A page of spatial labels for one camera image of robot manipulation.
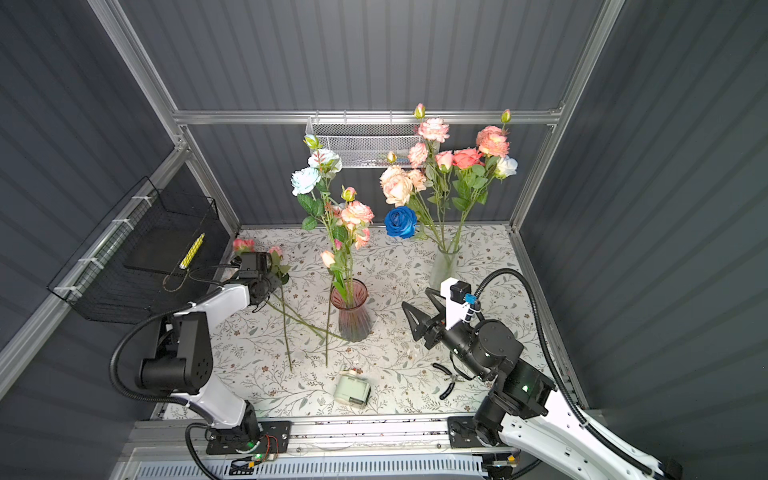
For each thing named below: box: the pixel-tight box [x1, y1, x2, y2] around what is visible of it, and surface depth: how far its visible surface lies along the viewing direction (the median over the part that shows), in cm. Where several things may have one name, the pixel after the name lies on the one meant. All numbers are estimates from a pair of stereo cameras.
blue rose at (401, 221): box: [384, 206, 418, 239], surface depth 65 cm
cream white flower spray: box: [380, 151, 444, 247], surface depth 78 cm
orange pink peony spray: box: [457, 108, 512, 253], surface depth 78 cm
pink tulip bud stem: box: [320, 250, 348, 301], surface depth 78 cm
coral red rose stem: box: [452, 148, 488, 253], surface depth 81 cm
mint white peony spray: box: [291, 134, 351, 301], surface depth 68 cm
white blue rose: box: [495, 155, 518, 180], surface depth 80 cm
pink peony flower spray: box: [408, 103, 450, 253], surface depth 78 cm
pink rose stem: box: [435, 150, 453, 175], surface depth 80 cm
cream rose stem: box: [379, 165, 413, 207], surface depth 73 cm
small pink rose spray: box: [333, 185, 375, 307], surface depth 69 cm
